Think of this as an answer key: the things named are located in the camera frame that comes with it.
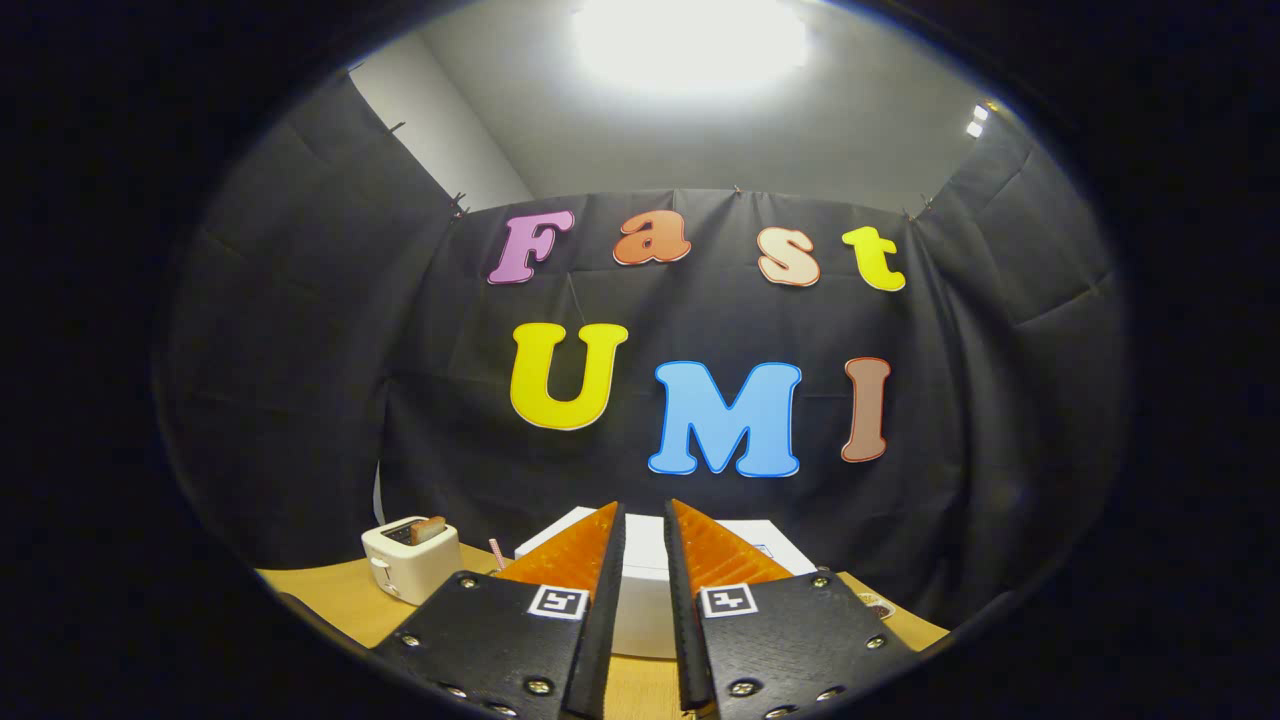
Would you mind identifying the white toaster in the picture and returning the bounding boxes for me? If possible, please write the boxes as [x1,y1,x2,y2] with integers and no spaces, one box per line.
[361,515,463,606]

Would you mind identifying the bright ceiling light panel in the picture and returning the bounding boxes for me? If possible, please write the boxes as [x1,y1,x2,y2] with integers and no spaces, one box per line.
[572,0,809,96]

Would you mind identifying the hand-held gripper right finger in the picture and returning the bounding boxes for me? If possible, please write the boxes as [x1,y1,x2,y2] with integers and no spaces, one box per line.
[663,498,916,716]

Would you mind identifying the white microwave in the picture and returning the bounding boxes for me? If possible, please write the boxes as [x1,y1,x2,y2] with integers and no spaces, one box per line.
[513,505,819,661]

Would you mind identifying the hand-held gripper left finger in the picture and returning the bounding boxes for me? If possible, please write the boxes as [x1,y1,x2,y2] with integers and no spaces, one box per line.
[372,500,628,720]

